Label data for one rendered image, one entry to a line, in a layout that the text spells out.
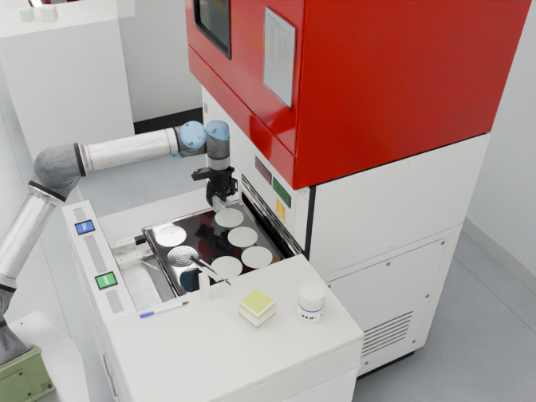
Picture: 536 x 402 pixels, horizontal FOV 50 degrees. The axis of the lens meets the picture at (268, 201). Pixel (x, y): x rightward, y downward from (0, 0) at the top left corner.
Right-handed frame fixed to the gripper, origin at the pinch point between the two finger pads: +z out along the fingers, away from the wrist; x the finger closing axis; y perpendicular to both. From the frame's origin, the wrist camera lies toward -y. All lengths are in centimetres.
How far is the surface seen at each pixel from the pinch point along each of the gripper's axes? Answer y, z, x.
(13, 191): -179, 91, 27
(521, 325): 107, 91, 99
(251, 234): 17.3, 1.3, -2.9
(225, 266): 18.7, 1.3, -19.7
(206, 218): -0.2, 1.4, -5.0
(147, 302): 7.6, 3.3, -43.8
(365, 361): 57, 74, 25
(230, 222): 7.7, 1.3, -1.6
